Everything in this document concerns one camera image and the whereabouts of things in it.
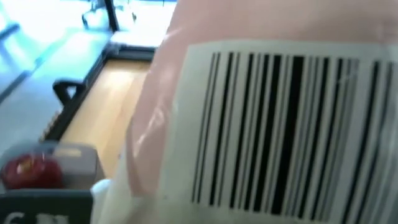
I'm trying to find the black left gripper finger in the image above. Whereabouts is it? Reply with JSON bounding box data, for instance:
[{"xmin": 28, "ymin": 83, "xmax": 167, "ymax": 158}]
[{"xmin": 0, "ymin": 189, "xmax": 95, "ymax": 224}]

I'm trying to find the pink cereal bag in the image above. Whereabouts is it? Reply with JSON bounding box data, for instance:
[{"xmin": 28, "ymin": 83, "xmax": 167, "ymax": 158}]
[{"xmin": 90, "ymin": 0, "xmax": 398, "ymax": 224}]

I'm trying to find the red apple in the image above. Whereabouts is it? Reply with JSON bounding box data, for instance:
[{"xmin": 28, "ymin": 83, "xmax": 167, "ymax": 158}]
[{"xmin": 0, "ymin": 153, "xmax": 65, "ymax": 191}]

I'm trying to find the grey plastic container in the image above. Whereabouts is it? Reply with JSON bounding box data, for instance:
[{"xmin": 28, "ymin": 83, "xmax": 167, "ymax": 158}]
[{"xmin": 0, "ymin": 141, "xmax": 106, "ymax": 196}]

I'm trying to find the black aluminium table frame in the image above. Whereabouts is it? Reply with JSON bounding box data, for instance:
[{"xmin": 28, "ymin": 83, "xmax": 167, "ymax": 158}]
[{"xmin": 39, "ymin": 0, "xmax": 157, "ymax": 142}]

